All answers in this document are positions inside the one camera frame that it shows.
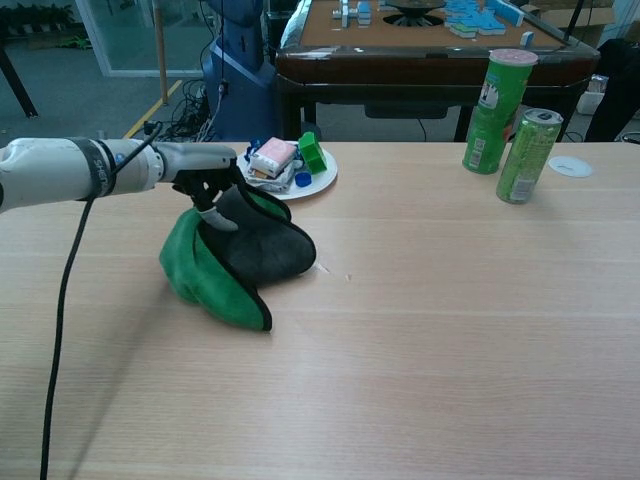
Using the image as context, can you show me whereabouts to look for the pink tissue pack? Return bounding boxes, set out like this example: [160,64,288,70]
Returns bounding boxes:
[248,137,297,179]

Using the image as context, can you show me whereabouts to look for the person in black trousers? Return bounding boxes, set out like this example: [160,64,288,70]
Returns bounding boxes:
[584,37,640,144]

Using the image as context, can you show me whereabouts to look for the white round cable cover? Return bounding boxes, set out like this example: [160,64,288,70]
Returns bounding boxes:
[547,154,594,178]

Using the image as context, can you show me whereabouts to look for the black mahjong centre dome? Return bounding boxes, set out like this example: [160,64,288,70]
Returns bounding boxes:
[382,0,448,27]

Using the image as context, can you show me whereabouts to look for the green drink can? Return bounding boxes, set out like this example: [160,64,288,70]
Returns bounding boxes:
[495,107,564,205]

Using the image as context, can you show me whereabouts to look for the silver white snack packet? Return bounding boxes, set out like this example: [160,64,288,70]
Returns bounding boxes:
[244,162,297,194]

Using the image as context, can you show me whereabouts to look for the wooden pole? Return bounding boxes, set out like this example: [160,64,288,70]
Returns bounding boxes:
[153,0,169,106]

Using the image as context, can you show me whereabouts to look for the green chips tube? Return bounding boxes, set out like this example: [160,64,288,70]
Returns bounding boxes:
[460,48,540,176]

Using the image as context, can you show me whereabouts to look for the green toy block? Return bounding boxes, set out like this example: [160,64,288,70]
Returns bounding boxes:
[298,131,328,175]

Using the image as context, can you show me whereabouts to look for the brown mahjong table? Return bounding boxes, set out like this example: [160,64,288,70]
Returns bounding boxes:
[274,0,601,144]

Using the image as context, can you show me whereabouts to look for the black table leg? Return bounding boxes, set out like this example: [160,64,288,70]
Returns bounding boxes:
[0,44,39,120]

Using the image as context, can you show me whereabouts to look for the green and grey microfibre cloth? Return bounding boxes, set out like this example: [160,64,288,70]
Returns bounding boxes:
[158,188,318,333]

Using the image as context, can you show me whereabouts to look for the white round plate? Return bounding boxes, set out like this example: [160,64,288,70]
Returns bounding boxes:
[235,141,339,202]

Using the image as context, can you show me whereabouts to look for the tangle of floor cables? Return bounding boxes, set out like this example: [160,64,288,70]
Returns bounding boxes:
[144,79,221,143]

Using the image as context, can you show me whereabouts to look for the blue machine base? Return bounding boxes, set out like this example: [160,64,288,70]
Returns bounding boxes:
[201,0,281,143]

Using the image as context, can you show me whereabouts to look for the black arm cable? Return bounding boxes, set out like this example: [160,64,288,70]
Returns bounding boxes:
[39,121,164,480]

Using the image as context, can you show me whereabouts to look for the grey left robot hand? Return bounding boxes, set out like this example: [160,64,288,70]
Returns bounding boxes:
[154,141,251,232]

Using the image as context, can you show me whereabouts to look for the short row of mahjong tiles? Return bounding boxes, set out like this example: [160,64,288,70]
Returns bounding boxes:
[332,0,374,27]

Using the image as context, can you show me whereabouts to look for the pile of blue mahjong tiles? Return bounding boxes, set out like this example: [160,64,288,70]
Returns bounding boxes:
[443,0,526,39]

